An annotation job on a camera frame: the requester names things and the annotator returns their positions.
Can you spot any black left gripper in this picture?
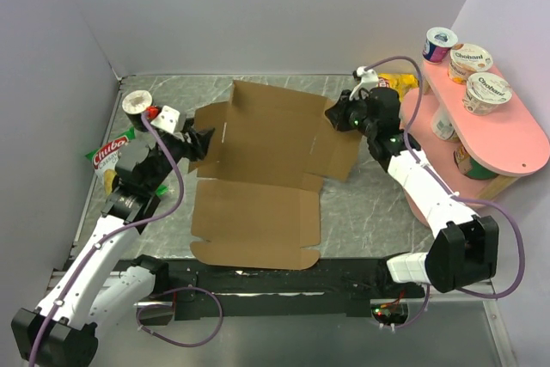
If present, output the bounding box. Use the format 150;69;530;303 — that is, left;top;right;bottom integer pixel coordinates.
145;117;215;192

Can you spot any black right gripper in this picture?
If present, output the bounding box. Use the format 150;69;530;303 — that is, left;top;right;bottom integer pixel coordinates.
325;89;377;138

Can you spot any brown cardboard box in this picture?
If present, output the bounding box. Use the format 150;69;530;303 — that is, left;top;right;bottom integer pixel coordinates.
189;81;362;270

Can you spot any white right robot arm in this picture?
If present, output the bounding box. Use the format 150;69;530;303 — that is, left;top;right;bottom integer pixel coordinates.
325;87;499;297

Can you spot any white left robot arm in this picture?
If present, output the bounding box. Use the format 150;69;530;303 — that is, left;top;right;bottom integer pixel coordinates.
11;126;214;366

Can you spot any yellow Lays chips bag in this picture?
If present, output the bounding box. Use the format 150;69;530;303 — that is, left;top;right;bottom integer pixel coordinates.
378;73;419;101

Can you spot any black can white lid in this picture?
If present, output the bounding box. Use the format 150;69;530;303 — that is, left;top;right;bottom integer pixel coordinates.
121;89;153;132

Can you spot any green Chuba chips bag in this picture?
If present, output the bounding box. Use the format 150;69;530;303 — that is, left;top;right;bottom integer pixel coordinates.
83;128;169;197

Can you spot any white cup middle shelf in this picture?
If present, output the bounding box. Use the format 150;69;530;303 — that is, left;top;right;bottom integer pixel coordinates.
431;106;459;142

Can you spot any purple white yogurt cup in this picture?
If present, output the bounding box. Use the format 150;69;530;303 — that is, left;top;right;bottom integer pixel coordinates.
422;27;458;64

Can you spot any Chobani yogurt cup rear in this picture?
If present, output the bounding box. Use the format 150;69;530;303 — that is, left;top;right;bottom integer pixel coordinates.
448;43;493;84

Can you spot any chobani yogurt cup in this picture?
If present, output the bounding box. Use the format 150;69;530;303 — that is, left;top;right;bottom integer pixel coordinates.
448;43;493;84
462;72;512;116

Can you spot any green can lower shelf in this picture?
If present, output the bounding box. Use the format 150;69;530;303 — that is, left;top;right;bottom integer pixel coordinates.
453;144;498;180

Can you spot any Chobani yogurt cup front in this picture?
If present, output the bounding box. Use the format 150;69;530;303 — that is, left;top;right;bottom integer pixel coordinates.
462;72;512;116

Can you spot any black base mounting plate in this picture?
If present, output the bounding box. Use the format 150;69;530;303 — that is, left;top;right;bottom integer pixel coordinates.
166;258;425;321

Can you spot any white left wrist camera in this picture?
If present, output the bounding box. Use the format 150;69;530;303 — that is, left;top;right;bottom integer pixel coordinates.
145;105;186;135

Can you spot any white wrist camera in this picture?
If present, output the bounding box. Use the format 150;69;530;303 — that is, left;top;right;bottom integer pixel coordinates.
145;105;186;135
350;66;379;101

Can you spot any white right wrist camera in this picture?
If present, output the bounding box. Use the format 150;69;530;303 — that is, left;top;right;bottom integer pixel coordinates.
350;66;379;101

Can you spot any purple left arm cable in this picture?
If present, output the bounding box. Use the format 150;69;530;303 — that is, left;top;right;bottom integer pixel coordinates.
27;107;224;367

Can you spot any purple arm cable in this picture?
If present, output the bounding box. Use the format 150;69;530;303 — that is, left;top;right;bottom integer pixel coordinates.
27;107;224;367
367;55;526;330

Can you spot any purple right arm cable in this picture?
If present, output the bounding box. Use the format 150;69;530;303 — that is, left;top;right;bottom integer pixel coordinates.
367;55;526;330

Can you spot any aluminium rail frame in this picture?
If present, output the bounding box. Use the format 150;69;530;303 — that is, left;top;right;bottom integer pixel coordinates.
23;194;516;367

